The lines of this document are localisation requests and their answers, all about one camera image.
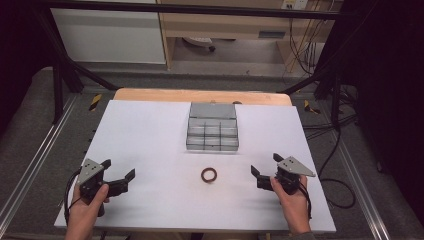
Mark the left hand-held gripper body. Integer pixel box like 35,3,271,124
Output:
77,158,130,218

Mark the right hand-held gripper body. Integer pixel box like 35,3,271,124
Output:
255,155,317,196

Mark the brown ring bracelet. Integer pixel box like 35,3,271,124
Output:
200,166,218,184

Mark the clear plastic compartment box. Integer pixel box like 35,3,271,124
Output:
185,102,240,153

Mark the person's left hand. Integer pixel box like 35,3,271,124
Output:
66,183,111,231

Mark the person's right hand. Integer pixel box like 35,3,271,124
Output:
270,175,312,234

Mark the white board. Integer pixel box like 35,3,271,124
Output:
54,99,337,234

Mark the yellow black tape strip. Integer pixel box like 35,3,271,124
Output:
88,93,103,112
303,99,322,115

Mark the wooden table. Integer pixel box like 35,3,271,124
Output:
113,87,294,107

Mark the white cabinet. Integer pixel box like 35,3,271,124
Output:
49,0,167,65

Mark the dark curtain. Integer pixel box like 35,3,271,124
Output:
0,0,46,138
333,0,424,218

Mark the white chair base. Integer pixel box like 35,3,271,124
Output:
182,36,217,53

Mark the light wooden desk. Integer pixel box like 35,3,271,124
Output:
156,0,345,72

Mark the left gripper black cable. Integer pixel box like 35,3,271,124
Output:
63,169,83,225

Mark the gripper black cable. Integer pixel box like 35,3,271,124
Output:
299,182,313,221
63,169,83,225

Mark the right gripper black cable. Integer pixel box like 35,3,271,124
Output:
299,182,313,221

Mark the black floor cable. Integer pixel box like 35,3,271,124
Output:
301,111,357,210

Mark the aluminium floor rail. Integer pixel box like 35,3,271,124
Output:
0,95,80,232
332,131,392,240

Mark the hanging cable bundle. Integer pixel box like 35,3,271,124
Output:
287,9,322,77

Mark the wall power outlet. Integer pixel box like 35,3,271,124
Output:
280,0,310,11

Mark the black metal frame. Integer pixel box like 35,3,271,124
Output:
31,0,359,132

